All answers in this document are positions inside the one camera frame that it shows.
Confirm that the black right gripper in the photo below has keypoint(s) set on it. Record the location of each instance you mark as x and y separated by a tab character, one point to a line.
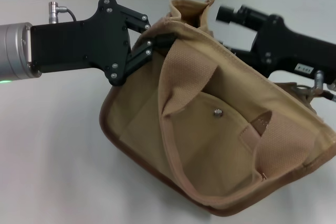
288	53

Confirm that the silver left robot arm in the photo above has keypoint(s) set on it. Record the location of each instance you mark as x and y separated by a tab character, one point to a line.
13	51

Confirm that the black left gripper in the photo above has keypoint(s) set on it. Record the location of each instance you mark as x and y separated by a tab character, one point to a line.
78	44

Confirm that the khaki canvas food bag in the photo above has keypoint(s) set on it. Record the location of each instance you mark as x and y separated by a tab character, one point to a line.
215	134

